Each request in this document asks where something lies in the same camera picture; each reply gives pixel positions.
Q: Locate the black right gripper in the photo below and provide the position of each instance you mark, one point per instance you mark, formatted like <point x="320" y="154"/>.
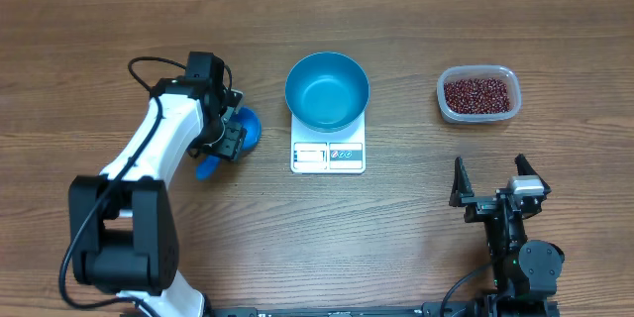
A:
<point x="481" y="205"/>

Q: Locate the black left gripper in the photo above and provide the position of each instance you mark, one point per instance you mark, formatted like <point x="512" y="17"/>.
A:
<point x="232" y="146"/>

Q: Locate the blue measuring scoop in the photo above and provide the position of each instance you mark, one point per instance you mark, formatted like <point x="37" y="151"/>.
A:
<point x="252" y="126"/>

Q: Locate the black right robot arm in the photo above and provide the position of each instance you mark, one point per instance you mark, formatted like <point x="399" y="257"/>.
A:
<point x="525" y="272"/>

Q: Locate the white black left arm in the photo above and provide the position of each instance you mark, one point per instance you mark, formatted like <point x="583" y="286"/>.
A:
<point x="123" y="242"/>

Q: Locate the blue bowl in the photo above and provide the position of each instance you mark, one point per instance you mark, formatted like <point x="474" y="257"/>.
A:
<point x="327" y="91"/>

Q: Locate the white kitchen scale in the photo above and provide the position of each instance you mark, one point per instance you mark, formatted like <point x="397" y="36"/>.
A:
<point x="341" y="152"/>

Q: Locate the red beans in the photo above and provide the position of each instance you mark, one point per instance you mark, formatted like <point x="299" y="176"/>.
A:
<point x="477" y="96"/>

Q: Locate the clear plastic container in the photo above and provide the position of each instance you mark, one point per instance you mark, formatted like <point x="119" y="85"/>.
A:
<point x="479" y="71"/>

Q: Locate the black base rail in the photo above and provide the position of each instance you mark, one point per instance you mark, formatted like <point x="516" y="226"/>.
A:
<point x="428" y="309"/>

